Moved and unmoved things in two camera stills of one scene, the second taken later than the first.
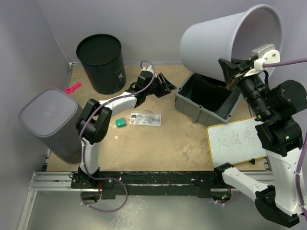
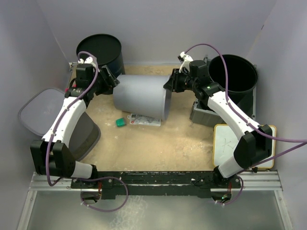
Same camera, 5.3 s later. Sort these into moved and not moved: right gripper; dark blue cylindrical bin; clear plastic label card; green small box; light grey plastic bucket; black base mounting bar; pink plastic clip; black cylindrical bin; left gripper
Moved: black cylindrical bin; right gripper; left gripper; light grey plastic bucket
Not moved: green small box; dark blue cylindrical bin; pink plastic clip; clear plastic label card; black base mounting bar
